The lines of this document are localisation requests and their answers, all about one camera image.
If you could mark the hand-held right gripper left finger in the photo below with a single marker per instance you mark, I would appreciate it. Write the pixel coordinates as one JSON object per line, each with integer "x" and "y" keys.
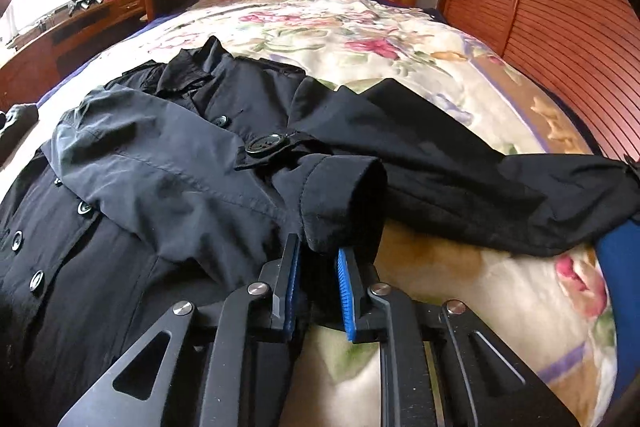
{"x": 294, "y": 277}

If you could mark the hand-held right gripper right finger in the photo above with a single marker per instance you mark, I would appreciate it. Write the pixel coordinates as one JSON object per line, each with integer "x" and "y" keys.
{"x": 345, "y": 287}

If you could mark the black coat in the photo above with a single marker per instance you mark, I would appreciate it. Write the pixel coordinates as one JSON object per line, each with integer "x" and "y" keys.
{"x": 175, "y": 167}

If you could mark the floral blanket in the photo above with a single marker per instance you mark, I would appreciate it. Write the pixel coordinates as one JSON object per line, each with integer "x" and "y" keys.
{"x": 350, "y": 22}

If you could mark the blue bed sheet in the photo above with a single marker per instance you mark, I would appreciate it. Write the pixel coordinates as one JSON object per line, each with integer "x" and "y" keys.
{"x": 622, "y": 267}

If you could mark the dark folded garment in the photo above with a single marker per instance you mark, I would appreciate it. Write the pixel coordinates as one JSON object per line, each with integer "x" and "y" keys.
{"x": 17, "y": 117}

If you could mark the wooden desk cabinet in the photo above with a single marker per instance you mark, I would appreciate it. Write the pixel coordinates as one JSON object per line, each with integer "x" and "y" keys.
{"x": 30, "y": 62}

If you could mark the wooden louvered wardrobe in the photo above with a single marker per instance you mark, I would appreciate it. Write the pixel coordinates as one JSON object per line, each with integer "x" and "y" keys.
{"x": 550, "y": 7}

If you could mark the black metal device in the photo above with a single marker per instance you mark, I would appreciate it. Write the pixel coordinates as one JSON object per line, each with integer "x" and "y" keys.
{"x": 82, "y": 1}

